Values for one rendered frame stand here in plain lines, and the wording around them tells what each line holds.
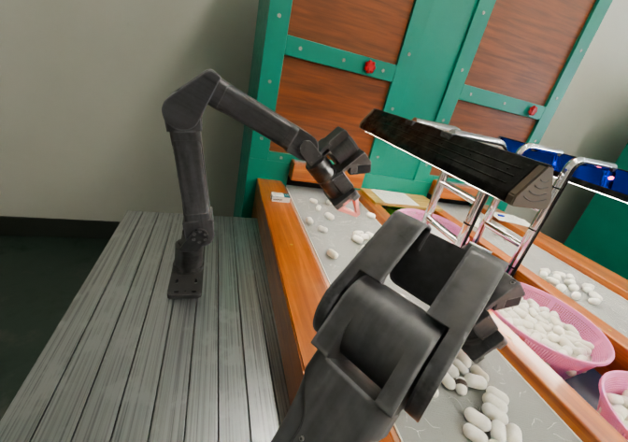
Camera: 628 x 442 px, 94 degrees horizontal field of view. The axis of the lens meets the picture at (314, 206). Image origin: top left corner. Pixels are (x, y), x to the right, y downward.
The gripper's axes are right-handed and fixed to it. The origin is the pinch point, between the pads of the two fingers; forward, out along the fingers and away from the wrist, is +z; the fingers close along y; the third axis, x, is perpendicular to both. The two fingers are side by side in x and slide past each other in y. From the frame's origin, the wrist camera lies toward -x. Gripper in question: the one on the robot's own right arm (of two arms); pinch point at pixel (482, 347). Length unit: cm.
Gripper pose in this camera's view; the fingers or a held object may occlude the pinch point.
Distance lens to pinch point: 70.7
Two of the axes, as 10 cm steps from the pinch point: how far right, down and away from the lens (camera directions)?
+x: -7.7, 6.3, 0.9
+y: -2.5, -4.3, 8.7
